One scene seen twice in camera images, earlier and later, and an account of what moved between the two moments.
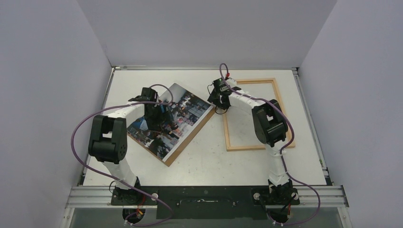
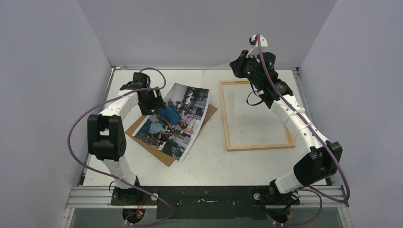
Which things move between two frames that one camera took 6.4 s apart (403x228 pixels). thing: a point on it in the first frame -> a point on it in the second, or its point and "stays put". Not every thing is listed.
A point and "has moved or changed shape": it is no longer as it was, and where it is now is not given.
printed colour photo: [185, 108] has moved or changed shape
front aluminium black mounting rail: [204, 202] stays put
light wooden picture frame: [251, 81] stays put
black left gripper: [164, 118] -> [157, 103]
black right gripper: [218, 102] -> [238, 65]
